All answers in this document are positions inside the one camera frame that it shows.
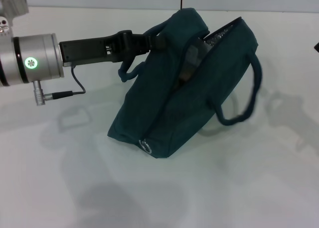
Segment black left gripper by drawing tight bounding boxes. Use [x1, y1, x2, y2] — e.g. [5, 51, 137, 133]
[58, 30, 167, 64]

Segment dark teal insulated lunch bag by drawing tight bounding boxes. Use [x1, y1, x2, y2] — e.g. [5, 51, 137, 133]
[107, 8, 264, 159]

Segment left gripper cable with plug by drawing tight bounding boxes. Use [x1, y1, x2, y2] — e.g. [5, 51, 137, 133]
[33, 65, 87, 107]

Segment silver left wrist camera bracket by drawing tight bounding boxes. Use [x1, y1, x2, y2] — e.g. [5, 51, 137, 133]
[0, 0, 30, 37]

